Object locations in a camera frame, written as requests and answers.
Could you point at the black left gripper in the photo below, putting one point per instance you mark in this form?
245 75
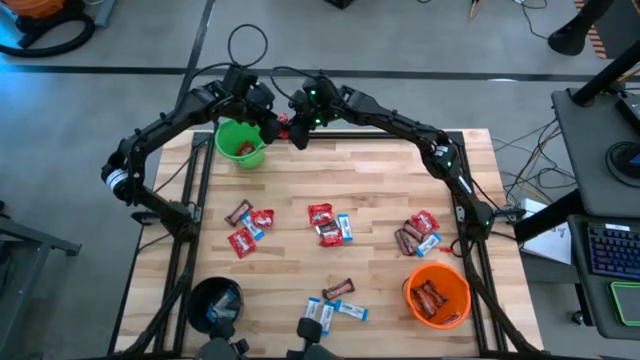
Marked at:
260 102

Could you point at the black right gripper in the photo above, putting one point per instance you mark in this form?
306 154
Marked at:
317 102

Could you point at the blue white candy bar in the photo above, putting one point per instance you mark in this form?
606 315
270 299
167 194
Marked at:
428 244
345 227
351 310
312 307
253 228
230 298
217 313
327 315

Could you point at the brown candy bar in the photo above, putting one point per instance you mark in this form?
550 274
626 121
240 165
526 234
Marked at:
403 242
422 304
328 227
413 231
238 213
338 288
436 292

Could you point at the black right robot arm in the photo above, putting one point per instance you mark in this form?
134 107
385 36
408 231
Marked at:
400 122

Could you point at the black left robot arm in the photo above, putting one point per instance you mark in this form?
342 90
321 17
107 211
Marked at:
150 135

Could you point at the green plastic bucket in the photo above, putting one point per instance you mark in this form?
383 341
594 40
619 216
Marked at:
230 142

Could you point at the black plastic bucket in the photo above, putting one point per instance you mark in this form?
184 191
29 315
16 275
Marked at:
200 300

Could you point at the gray floor box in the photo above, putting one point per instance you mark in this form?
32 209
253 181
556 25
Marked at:
105 12

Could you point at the orange plastic bucket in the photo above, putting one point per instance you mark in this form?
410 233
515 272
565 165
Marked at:
450 280

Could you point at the wooden sticks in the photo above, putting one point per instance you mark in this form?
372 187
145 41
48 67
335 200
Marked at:
473 7

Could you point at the white power adapter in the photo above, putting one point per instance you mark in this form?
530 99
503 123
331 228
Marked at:
532 206

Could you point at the gray metal cart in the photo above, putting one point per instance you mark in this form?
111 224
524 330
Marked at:
30 232

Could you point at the orange vacuum cleaner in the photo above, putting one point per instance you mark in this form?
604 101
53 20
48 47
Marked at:
30 7

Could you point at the person's foot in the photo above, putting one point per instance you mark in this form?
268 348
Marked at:
567 39

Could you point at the gray desk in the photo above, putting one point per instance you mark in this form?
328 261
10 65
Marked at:
585 165

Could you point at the black monitor pole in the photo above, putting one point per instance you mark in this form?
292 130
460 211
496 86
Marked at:
605 75

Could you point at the orange striped mat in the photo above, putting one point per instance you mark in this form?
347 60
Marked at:
596 37

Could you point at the round black stand base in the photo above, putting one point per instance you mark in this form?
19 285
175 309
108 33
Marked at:
625 160

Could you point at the black backlit keyboard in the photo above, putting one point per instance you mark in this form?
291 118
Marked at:
615 250

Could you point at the gray keyboard tray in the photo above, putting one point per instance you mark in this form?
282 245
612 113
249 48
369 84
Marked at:
595 300

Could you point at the green-edged pad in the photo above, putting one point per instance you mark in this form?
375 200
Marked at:
630 302

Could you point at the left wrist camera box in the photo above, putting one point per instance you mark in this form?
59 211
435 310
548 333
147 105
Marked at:
239 80

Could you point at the black aluminium frame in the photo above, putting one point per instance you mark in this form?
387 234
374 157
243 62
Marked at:
375 135

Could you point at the gray metal bracket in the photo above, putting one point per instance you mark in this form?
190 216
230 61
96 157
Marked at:
461 214

